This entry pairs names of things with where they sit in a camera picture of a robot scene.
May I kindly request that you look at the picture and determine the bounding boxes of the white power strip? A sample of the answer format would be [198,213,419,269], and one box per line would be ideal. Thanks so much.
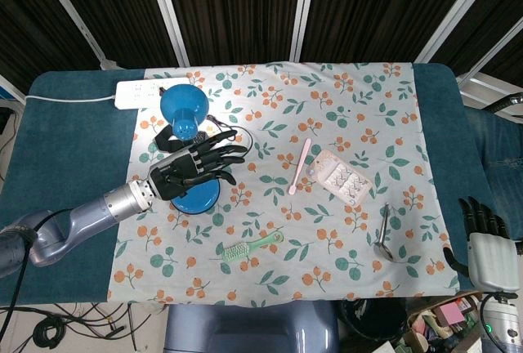
[114,77,196,111]

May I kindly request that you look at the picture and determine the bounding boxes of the pink false eyelash box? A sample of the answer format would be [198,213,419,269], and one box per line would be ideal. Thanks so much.
[306,149,373,208]

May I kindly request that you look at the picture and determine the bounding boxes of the black round bin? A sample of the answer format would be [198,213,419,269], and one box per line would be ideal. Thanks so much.
[337,297,418,350]

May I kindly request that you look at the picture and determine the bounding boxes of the floral tablecloth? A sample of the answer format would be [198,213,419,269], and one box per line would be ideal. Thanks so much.
[107,61,462,310]

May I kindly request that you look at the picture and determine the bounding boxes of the black lamp cord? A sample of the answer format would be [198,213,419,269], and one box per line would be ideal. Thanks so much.
[206,114,254,154]

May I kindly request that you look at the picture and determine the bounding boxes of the cardboard box with clutter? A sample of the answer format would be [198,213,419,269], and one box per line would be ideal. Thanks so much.
[382,289,491,353]

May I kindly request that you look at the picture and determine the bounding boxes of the blue-grey robot torso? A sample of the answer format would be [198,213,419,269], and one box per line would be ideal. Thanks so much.
[163,300,341,353]

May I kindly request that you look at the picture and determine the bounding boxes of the pink plastic spoon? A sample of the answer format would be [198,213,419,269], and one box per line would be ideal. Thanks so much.
[288,137,312,195]

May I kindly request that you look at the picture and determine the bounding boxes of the metal spoon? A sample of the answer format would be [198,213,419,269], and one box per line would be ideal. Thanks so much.
[373,202,400,263]

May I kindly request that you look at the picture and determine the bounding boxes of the blue desk lamp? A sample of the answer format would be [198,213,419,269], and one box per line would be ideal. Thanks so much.
[159,84,222,215]

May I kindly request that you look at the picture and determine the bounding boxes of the white power strip cable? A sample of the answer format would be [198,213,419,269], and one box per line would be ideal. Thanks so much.
[25,92,118,104]

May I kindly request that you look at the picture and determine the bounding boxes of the blue table cover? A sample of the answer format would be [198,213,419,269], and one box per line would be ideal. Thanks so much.
[0,63,500,306]

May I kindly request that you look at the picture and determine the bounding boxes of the black floor cables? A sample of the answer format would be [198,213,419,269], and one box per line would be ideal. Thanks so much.
[0,302,153,350]

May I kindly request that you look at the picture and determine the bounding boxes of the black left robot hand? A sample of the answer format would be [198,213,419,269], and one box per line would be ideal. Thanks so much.
[147,129,249,202]

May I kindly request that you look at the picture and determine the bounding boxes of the green small brush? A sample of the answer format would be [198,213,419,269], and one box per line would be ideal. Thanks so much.
[221,230,285,264]

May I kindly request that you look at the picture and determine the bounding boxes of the black flexible hose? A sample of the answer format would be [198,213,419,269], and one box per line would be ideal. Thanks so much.
[488,92,523,114]

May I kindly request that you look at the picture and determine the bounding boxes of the white-black right robot hand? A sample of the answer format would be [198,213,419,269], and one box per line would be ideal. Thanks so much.
[443,196,523,292]

